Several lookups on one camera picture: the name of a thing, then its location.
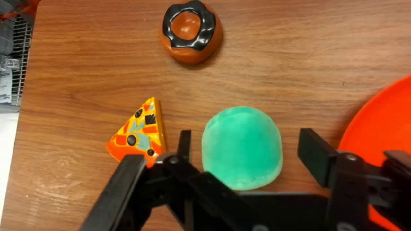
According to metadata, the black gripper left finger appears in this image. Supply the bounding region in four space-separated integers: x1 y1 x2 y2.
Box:
81 128 258 231

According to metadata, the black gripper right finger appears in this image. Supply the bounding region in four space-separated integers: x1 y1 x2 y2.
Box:
298 127 411 231

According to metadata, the green ball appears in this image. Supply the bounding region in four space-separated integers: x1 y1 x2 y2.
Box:
200 105 284 192

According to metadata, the orange plastic plate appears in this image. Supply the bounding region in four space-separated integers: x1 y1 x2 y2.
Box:
338 74 411 231

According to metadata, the toy pizza slice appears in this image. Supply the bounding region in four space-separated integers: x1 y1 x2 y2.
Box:
105 95 168 169

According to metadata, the chocolate glazed toy donut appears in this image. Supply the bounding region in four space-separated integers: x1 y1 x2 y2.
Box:
159 0 225 67

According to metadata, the brown wooden table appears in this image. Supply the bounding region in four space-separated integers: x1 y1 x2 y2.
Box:
0 0 411 231

